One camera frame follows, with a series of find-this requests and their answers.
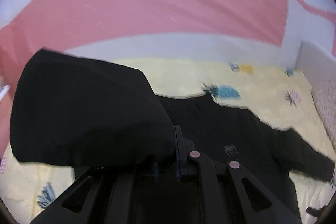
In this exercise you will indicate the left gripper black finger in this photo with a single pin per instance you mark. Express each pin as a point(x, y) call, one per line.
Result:
point(184, 166)

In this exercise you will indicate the white bed frame rail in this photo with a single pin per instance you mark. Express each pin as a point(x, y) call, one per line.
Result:
point(201, 47)

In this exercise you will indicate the floral patterned pillow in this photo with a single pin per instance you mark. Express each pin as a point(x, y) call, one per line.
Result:
point(324, 96)

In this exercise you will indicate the white headboard panel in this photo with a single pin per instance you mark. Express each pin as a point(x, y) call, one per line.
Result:
point(316, 65)

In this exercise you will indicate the yellow pineapple print bedsheet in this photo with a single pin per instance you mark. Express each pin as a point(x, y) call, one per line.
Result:
point(279, 97)

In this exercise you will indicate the large black garment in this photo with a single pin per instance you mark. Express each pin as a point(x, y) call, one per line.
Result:
point(105, 121)

